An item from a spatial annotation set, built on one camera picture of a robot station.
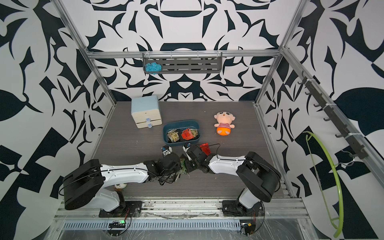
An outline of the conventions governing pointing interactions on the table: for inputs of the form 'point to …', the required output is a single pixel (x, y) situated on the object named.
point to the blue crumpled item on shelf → (153, 68)
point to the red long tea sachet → (205, 148)
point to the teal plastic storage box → (178, 132)
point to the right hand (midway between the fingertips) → (184, 161)
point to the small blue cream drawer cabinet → (146, 111)
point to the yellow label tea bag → (173, 135)
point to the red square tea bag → (187, 134)
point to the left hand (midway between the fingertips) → (181, 160)
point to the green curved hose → (342, 213)
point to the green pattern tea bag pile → (183, 169)
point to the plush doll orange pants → (224, 119)
